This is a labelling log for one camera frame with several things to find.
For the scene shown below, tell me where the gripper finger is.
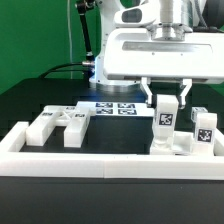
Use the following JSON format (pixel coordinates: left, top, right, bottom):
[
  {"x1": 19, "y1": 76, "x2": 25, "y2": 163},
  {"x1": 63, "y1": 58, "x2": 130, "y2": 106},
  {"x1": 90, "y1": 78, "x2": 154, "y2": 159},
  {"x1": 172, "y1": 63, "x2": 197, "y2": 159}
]
[
  {"x1": 178, "y1": 79, "x2": 192, "y2": 109},
  {"x1": 140, "y1": 77, "x2": 153, "y2": 107}
]

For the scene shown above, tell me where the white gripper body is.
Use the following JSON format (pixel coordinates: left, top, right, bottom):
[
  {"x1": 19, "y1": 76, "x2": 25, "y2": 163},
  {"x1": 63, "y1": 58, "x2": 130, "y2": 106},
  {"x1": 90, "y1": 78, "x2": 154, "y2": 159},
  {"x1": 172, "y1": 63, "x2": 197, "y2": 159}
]
[{"x1": 104, "y1": 0, "x2": 224, "y2": 83}]

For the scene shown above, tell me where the small white chair part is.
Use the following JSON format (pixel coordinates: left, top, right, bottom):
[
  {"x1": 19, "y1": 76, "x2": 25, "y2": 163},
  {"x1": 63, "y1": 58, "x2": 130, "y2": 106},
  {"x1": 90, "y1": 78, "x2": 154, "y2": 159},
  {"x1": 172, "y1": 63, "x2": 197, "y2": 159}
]
[{"x1": 152, "y1": 94, "x2": 179, "y2": 150}]

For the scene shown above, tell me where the white chair seat block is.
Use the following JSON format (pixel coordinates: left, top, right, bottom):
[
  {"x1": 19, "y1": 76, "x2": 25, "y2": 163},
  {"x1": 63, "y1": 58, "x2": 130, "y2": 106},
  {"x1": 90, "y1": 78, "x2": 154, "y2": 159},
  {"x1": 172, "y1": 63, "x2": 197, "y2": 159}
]
[{"x1": 149, "y1": 130, "x2": 224, "y2": 156}]

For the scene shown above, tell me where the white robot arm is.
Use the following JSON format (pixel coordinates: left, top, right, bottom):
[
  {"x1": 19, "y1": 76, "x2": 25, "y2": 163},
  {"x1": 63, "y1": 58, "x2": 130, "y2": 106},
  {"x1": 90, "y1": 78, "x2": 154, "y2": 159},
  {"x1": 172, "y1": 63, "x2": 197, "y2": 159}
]
[{"x1": 77, "y1": 0, "x2": 224, "y2": 106}]

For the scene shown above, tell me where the white tagged cube right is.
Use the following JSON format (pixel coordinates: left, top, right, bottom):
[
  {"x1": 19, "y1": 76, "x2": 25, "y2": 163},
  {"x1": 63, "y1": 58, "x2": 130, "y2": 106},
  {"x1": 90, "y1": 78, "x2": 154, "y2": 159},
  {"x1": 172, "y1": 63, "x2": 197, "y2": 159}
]
[{"x1": 191, "y1": 107, "x2": 208, "y2": 123}]

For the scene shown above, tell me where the white marker base sheet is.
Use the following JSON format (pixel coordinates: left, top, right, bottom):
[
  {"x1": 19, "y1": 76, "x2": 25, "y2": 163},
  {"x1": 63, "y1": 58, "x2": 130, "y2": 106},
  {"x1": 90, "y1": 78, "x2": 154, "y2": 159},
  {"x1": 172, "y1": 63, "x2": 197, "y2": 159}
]
[{"x1": 77, "y1": 101, "x2": 154, "y2": 117}]

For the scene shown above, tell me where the black cable hose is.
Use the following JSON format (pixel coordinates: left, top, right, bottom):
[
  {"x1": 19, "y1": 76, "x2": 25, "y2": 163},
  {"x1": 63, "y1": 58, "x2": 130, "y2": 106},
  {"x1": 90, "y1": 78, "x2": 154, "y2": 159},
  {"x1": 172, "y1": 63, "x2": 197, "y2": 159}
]
[{"x1": 38, "y1": 0, "x2": 98, "y2": 80}]

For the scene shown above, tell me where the thin white cable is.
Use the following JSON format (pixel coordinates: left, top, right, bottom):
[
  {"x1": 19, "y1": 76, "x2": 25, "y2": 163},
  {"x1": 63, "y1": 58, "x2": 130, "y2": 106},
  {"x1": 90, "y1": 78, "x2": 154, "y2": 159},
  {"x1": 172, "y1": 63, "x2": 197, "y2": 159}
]
[{"x1": 66, "y1": 0, "x2": 74, "y2": 80}]

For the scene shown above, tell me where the white chair back frame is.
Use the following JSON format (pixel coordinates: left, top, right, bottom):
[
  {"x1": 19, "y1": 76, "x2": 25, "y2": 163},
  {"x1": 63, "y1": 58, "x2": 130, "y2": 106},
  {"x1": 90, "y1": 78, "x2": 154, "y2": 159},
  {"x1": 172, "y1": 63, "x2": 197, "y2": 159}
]
[{"x1": 26, "y1": 106, "x2": 91, "y2": 148}]

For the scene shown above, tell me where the white U-shaped fence frame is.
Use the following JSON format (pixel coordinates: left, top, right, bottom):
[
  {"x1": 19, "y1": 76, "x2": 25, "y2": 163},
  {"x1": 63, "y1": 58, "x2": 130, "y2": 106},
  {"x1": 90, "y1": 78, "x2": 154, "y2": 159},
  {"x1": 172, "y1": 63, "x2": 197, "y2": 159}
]
[{"x1": 0, "y1": 122, "x2": 224, "y2": 180}]

